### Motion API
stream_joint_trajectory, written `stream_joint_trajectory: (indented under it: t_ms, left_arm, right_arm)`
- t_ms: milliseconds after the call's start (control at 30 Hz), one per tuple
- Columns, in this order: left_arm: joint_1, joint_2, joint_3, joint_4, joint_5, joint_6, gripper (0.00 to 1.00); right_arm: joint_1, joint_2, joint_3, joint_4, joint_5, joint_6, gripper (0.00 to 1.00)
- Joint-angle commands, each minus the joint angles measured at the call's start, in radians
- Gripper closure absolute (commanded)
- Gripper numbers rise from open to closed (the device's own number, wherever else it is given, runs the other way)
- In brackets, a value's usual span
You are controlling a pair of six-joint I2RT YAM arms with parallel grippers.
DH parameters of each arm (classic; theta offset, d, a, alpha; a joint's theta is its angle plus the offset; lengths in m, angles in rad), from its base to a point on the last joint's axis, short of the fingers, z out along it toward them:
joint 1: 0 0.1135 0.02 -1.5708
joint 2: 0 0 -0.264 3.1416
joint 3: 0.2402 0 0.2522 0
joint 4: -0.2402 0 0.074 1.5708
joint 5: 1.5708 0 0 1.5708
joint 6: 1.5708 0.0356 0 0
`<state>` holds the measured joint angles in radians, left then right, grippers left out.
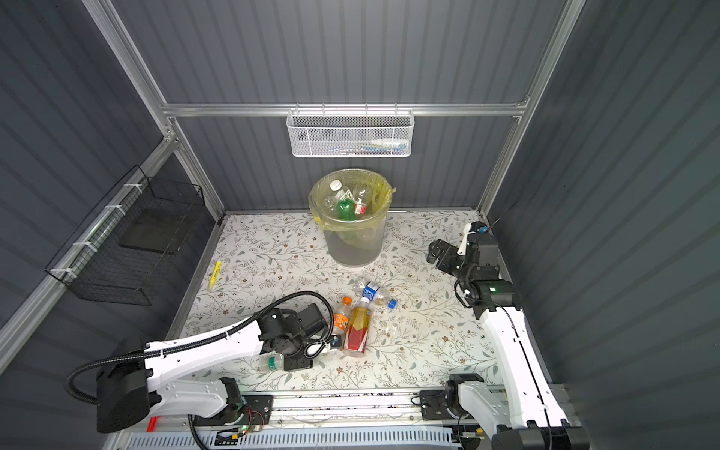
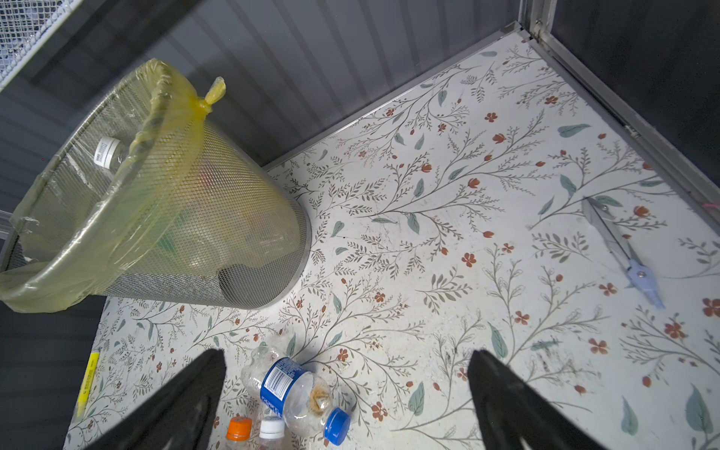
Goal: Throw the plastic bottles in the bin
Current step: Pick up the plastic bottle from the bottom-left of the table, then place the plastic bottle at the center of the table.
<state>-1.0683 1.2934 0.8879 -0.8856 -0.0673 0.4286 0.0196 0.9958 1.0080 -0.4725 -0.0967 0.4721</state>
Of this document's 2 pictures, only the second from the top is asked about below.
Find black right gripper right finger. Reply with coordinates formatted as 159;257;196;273
468;350;603;449

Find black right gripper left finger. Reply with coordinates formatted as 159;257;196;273
88;349;227;449

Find small blue label bottle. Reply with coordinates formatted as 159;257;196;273
241;342;352;446

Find clear unlabeled bottle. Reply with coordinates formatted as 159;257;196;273
93;137;129;174

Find silver mesh waste bin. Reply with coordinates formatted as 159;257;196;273
0;58;313;311

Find yellow plastic bin liner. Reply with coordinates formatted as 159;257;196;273
0;58;305;314

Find small orange label bottle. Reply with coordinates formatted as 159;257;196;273
224;416;253;450

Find yellow highlighter pen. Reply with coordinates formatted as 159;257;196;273
73;351;101;422

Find lilac handled scissors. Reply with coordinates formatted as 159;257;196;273
581;197;665;309

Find white wire wall basket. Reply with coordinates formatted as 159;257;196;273
1;0;82;90

